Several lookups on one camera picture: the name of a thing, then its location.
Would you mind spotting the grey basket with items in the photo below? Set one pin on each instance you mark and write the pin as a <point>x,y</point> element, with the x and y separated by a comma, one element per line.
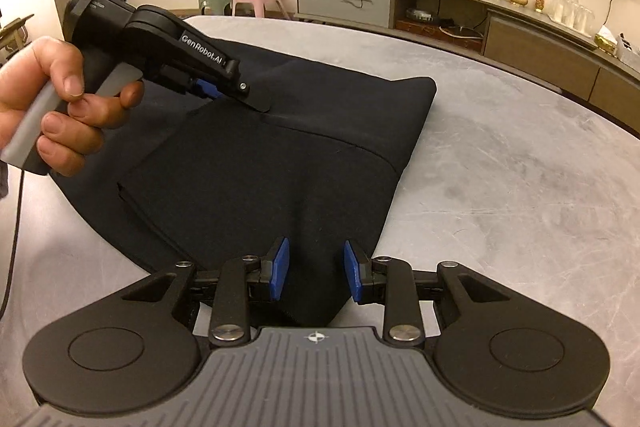
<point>631,49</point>

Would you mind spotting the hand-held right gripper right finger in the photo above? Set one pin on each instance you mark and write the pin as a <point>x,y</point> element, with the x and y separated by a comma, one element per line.
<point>352,271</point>

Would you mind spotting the long grey brown cabinet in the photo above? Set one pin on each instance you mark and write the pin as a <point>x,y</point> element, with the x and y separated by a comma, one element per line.
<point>540,47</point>

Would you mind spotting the round metal tin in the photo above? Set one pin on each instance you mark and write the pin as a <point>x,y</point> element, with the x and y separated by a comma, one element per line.
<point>420,14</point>

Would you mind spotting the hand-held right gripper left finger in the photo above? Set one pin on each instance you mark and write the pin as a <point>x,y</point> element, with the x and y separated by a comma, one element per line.
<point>280,268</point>

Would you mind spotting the person's left hand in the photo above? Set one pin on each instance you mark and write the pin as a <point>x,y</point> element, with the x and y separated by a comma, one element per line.
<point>65,67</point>

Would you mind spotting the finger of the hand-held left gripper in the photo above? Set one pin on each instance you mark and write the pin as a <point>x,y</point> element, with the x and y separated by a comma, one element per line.
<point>207,90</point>
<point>247,94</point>

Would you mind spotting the black pants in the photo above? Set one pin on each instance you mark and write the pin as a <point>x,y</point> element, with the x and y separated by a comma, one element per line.
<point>300,157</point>

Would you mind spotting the tray of glass cups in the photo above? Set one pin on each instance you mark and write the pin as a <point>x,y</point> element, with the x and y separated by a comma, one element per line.
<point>572,14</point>

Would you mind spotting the brown flat box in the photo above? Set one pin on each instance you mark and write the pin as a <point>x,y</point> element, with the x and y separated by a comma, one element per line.
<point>425,34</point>

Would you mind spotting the small gold candle holder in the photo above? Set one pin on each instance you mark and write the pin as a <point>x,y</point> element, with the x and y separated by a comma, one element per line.
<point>539,3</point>

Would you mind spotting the dark wooden side table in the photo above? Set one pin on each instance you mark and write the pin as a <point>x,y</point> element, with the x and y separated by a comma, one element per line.
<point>15,37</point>

